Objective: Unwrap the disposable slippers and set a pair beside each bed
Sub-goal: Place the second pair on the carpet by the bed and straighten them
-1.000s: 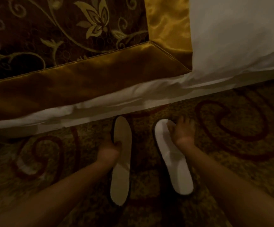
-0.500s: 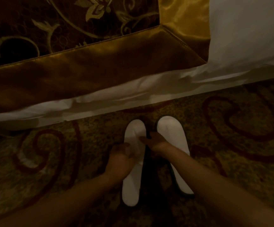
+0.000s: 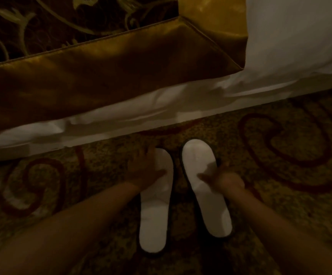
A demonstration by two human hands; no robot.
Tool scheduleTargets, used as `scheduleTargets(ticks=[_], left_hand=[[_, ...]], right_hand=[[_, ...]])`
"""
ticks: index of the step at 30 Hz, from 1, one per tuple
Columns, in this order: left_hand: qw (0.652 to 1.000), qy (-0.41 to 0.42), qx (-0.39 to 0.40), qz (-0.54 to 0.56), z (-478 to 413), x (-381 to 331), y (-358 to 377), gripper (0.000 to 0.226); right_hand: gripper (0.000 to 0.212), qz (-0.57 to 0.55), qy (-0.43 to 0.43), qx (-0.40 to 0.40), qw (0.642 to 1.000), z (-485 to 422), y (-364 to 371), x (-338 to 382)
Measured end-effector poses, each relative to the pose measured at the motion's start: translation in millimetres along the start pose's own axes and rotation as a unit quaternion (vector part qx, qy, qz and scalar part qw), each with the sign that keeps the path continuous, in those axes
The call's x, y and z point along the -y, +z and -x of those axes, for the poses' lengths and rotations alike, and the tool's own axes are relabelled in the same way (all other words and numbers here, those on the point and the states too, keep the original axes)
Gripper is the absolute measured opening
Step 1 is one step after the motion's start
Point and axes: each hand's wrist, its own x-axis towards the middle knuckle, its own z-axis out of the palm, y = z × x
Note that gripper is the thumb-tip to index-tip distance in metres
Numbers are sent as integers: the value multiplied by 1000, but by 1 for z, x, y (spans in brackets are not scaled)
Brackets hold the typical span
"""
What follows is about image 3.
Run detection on brown gold floral bed runner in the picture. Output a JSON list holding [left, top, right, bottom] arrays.
[[0, 0, 248, 138]]

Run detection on white slipper grey trim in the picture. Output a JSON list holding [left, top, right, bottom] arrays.
[[138, 148, 174, 254], [181, 139, 233, 239]]

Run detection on person's right forearm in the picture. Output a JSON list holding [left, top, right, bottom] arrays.
[[224, 184, 332, 275]]

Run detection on person's left hand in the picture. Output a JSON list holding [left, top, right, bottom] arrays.
[[124, 144, 167, 190]]

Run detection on white bed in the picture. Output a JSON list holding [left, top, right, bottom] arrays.
[[0, 0, 332, 162]]

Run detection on person's left forearm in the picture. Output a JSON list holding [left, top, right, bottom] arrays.
[[0, 181, 142, 275]]

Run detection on person's right hand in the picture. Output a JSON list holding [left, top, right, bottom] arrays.
[[197, 160, 245, 194]]

